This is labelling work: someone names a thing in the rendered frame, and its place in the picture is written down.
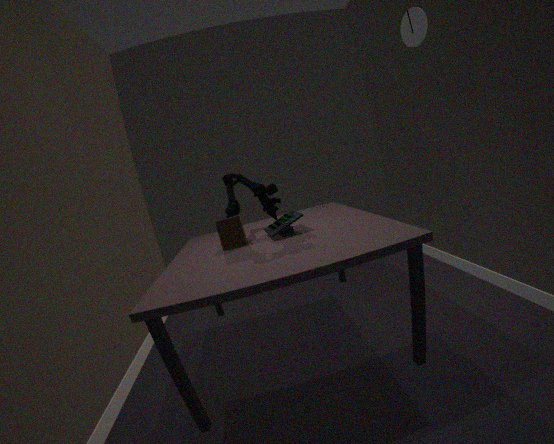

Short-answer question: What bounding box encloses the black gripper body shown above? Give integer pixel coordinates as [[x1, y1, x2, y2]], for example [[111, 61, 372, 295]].
[[261, 197, 278, 214]]

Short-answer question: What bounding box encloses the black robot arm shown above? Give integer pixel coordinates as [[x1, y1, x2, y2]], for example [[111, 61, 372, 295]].
[[223, 174, 281, 218]]

